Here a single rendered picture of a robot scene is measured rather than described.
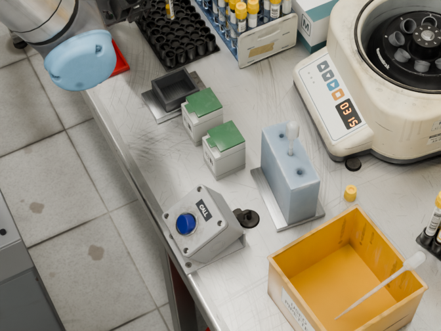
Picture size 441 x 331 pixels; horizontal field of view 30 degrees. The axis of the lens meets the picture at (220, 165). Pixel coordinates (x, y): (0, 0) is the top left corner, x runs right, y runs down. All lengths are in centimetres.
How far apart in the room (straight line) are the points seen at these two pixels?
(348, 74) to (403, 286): 31
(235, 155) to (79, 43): 34
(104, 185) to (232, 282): 117
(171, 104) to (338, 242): 32
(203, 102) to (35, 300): 36
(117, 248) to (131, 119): 92
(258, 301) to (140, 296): 100
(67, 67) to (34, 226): 133
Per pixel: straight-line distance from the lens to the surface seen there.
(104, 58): 87
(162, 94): 119
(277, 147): 105
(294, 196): 103
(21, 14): 83
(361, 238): 105
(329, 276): 107
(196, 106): 113
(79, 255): 211
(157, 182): 115
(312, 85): 119
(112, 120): 121
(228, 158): 111
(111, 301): 204
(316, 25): 124
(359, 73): 112
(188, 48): 126
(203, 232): 102
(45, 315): 125
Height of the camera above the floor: 184
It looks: 57 degrees down
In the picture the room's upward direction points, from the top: 2 degrees counter-clockwise
